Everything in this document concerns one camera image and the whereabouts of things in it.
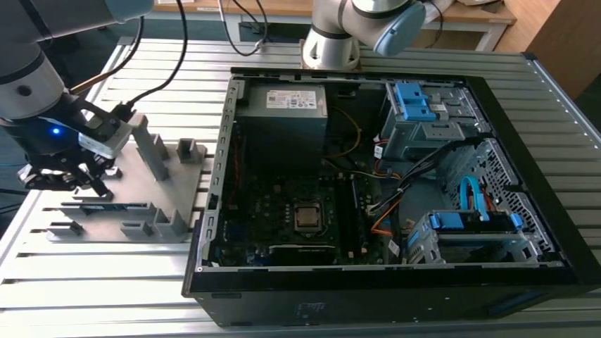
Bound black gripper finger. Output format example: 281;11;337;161
77;161;114;200
17;164;76;191

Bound bare RAM stick with chips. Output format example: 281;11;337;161
60;201;148;215

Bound RAM stick with white label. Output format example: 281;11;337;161
349;172;370;257

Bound grey parts rack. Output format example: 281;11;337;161
44;113;208;244

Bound green motherboard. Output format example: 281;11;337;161
205;168;405;267

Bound grey power supply unit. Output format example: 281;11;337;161
233;82;329;166

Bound silver CPU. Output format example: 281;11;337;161
294;206;322;228

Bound black graphics card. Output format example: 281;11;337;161
268;243;338;267

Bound black open PC case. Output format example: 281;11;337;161
181;66;601;328

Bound blue disk carrier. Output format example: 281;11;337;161
402;104;435;123
394;82;426;106
405;230;422;261

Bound grey metal drive cage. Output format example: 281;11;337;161
405;211;558;265
379;79;494;163

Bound hard disk in blue carrier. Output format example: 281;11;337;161
429;210;525;235

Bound wooden desk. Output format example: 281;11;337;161
152;0;517;52

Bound wooden cabinet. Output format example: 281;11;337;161
491;0;601;103

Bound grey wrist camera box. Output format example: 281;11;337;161
77;119;133;160

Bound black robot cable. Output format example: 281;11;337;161
65;15;146;96
112;0;192;117

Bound yellow wire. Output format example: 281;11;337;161
328;105;362;159

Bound orange yellow power wires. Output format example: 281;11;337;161
370;206;401;237

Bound black cable bundle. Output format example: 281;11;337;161
370;139;485;212

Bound blue SATA cable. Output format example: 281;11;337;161
458;175;491;223

